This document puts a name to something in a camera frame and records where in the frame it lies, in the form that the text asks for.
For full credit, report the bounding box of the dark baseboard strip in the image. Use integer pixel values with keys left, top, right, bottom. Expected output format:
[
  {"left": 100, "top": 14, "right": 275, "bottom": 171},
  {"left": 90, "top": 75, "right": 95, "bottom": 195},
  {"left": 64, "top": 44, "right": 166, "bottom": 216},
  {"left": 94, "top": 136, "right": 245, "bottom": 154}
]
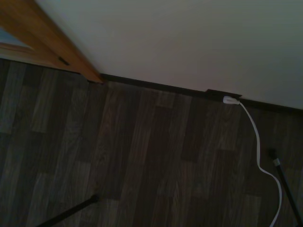
[{"left": 100, "top": 73, "right": 303, "bottom": 114}]

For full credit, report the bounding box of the white power plug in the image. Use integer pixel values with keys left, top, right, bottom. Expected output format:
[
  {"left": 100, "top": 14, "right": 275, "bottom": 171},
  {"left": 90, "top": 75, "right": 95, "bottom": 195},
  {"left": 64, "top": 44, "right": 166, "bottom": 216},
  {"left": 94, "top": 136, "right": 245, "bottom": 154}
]
[{"left": 223, "top": 96, "right": 241, "bottom": 105}]

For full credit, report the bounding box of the black tripod leg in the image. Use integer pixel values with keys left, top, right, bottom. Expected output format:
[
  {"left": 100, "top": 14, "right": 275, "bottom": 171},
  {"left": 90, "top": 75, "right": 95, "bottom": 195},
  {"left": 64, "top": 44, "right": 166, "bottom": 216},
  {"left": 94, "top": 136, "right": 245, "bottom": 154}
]
[
  {"left": 268, "top": 148, "right": 303, "bottom": 227},
  {"left": 33, "top": 194, "right": 99, "bottom": 227}
]

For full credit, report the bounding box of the dark wall outlet plate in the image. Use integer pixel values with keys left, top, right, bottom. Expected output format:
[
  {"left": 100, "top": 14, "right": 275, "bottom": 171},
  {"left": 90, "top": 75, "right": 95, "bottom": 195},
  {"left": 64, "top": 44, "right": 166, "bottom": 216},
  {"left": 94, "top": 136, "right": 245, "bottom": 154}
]
[{"left": 205, "top": 88, "right": 242, "bottom": 102}]

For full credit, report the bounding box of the white flat power cable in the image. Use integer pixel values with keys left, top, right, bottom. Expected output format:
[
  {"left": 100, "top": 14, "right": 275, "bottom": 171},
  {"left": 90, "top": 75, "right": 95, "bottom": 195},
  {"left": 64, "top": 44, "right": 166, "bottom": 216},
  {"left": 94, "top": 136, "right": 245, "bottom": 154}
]
[{"left": 238, "top": 101, "right": 283, "bottom": 227}]

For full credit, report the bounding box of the wooden door frame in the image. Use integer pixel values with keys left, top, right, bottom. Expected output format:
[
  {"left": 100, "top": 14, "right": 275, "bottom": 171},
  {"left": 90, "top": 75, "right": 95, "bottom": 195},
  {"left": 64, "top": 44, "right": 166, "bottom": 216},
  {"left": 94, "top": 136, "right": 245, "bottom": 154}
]
[{"left": 0, "top": 0, "right": 105, "bottom": 85}]

